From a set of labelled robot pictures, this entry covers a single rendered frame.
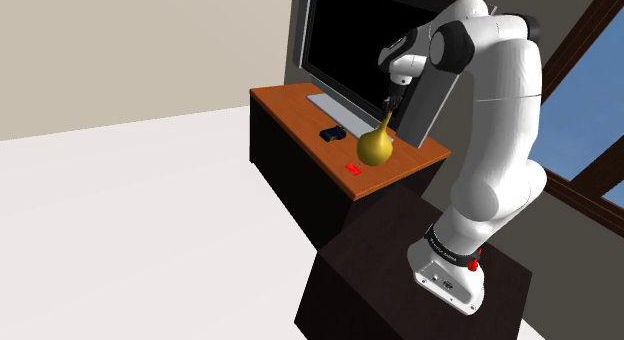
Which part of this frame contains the large black flat television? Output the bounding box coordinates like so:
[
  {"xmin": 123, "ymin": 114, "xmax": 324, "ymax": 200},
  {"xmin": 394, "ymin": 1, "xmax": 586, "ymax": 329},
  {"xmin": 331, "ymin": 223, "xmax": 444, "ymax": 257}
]
[{"xmin": 292, "ymin": 0, "xmax": 498, "ymax": 150}]

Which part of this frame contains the brown-topped dark tv cabinet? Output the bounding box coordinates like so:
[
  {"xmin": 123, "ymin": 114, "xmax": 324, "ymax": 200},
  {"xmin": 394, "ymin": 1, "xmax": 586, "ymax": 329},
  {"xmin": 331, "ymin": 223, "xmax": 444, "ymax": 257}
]
[{"xmin": 248, "ymin": 82, "xmax": 452, "ymax": 251}]

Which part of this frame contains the dark robot stand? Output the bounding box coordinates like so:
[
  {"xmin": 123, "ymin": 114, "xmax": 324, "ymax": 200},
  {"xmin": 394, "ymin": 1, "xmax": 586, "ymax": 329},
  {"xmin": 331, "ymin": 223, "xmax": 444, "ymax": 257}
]
[{"xmin": 293, "ymin": 183, "xmax": 534, "ymax": 340}]

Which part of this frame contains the yellow round long-necked vase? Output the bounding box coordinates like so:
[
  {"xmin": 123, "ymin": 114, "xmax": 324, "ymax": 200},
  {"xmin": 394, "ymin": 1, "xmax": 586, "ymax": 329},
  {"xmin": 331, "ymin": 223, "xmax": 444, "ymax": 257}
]
[{"xmin": 356, "ymin": 111, "xmax": 395, "ymax": 168}]

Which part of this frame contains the small black box device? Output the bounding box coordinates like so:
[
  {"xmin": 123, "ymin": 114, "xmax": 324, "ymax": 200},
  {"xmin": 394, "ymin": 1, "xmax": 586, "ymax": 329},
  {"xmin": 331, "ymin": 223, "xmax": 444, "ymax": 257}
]
[{"xmin": 319, "ymin": 126, "xmax": 348, "ymax": 144}]

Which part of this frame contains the dark wood framed window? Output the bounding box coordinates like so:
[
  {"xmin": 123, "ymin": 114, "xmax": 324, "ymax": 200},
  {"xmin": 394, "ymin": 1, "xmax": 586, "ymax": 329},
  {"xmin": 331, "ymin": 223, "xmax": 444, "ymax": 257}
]
[{"xmin": 529, "ymin": 0, "xmax": 624, "ymax": 239}]

